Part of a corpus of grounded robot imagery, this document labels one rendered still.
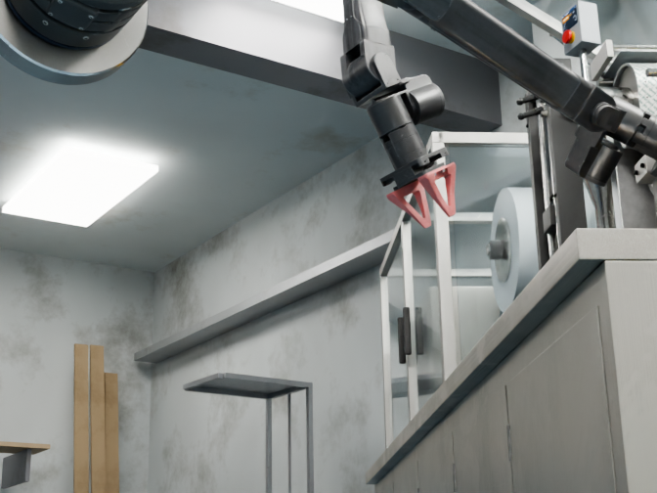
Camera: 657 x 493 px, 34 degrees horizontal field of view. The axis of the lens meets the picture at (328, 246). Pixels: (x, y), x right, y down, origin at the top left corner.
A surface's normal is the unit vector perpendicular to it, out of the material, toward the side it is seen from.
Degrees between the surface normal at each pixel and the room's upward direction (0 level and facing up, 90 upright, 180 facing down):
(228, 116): 180
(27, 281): 90
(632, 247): 90
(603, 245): 90
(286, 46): 90
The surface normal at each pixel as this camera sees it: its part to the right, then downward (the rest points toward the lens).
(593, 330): -1.00, 0.00
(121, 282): 0.54, -0.27
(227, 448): -0.84, -0.15
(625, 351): 0.07, -0.31
